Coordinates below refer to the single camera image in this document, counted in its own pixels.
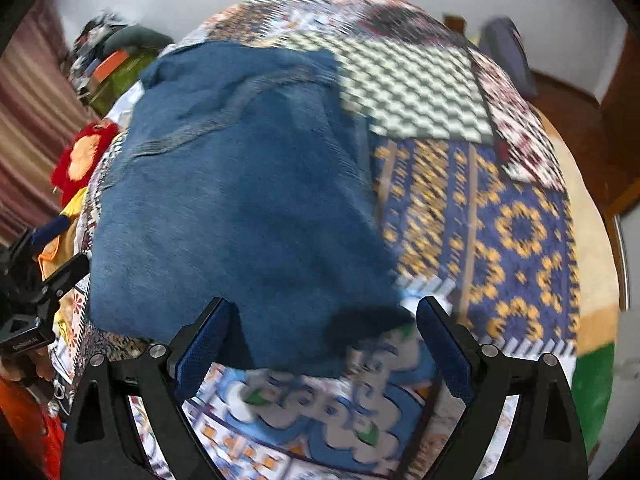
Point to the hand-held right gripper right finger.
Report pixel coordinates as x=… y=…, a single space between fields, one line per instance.
x=447 y=355

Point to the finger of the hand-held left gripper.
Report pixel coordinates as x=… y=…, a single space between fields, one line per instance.
x=20 y=250
x=67 y=275

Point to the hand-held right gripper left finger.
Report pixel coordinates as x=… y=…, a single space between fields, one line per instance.
x=200 y=355

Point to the blue denim jacket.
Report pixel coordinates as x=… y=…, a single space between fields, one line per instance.
x=225 y=210

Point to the pile of mixed clothes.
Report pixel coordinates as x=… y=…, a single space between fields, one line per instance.
x=115 y=60

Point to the person's left hand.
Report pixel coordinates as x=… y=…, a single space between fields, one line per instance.
x=30 y=366

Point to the yellow orange cloth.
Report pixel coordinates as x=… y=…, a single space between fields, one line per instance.
x=62 y=245

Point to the red and orange cloth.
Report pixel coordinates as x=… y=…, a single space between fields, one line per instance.
x=80 y=155

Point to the person's orange clothing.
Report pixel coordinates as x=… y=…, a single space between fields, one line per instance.
x=25 y=435

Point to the striped maroon curtain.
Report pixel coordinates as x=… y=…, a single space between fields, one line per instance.
x=30 y=135

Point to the patchwork patterned bedspread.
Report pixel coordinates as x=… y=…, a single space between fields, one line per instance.
x=500 y=235

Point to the beige and green mattress cover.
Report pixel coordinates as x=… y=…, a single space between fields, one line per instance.
x=595 y=310

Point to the white cloth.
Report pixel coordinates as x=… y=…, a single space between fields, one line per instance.
x=117 y=110

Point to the metal bar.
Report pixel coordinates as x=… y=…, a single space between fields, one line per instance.
x=622 y=260

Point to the wooden door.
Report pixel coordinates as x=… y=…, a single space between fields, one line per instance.
x=622 y=135

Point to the blue grey chair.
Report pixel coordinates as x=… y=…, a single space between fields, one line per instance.
x=505 y=55

